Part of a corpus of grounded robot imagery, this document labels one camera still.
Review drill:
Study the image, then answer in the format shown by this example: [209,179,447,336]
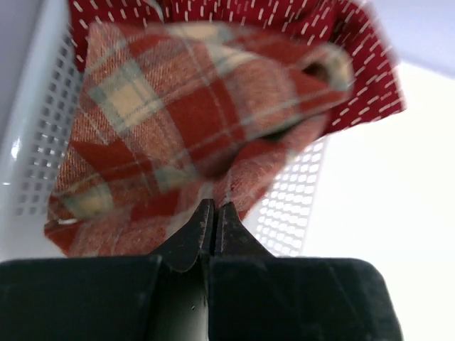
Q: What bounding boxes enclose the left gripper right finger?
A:
[209,204,402,340]

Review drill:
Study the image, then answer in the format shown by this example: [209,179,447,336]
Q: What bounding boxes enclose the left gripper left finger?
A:
[1,200,214,340]

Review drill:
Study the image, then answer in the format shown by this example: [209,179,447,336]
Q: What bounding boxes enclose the red plaid skirt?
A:
[44,21,353,257]

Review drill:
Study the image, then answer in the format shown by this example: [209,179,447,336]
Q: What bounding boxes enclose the white plastic basket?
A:
[0,0,330,264]

